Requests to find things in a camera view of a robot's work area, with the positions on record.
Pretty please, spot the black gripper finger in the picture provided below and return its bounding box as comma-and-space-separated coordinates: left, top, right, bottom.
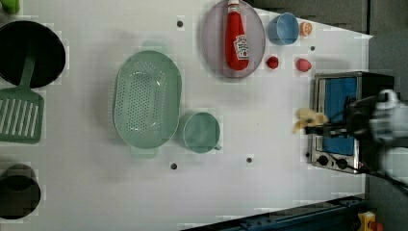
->
305, 122, 347, 138

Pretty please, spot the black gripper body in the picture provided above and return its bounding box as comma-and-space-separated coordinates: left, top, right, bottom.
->
344, 96, 377, 140

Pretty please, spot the plush peeled banana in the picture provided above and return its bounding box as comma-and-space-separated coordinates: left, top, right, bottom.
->
293, 108, 329, 134

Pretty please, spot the green mug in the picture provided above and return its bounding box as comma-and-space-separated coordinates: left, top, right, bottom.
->
182, 112, 221, 154

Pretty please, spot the silver toaster oven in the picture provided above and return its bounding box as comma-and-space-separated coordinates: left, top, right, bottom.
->
309, 71, 395, 174

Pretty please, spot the pink fruit toy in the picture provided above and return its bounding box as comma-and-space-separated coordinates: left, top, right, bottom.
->
295, 59, 312, 72

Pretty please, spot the red strawberry toy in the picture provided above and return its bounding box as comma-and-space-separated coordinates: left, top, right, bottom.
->
267, 56, 279, 69

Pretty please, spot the yellow red emergency button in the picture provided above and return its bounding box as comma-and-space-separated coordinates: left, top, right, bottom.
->
358, 212, 384, 231

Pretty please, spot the orange half toy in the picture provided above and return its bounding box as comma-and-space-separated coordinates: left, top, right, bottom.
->
299, 21, 313, 37

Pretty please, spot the blue cup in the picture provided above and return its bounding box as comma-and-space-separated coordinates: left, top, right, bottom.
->
268, 13, 299, 45

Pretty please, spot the red ketchup bottle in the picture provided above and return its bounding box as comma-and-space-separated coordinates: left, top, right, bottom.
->
224, 0, 249, 70

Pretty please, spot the grey oval plate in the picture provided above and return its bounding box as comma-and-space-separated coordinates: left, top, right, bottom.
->
201, 0, 266, 78

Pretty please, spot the green perforated colander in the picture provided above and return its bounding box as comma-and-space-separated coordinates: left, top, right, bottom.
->
113, 40, 182, 159

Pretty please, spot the green slotted spatula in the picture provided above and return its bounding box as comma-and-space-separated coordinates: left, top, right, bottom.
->
0, 52, 44, 144

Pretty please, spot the black cylindrical pot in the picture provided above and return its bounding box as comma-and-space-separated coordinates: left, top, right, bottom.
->
0, 164, 41, 219

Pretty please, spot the black round pan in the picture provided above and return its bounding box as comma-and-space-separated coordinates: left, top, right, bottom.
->
0, 20, 66, 89

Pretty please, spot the green object at corner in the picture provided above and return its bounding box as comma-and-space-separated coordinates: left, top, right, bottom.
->
0, 0, 20, 14

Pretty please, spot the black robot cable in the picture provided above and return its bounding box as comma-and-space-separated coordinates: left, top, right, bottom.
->
326, 95, 408, 193

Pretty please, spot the blue metal frame rail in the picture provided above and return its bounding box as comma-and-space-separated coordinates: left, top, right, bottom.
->
182, 196, 368, 231

